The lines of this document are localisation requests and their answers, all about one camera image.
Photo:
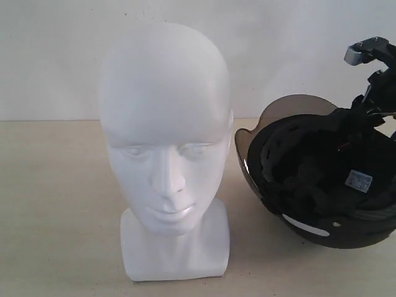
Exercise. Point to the white mannequin head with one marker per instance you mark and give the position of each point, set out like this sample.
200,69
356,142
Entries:
165,111

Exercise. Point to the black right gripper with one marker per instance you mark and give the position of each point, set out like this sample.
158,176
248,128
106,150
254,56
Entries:
380,94

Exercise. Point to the black helmet with tinted visor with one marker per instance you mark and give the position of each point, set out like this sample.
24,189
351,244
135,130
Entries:
327,172

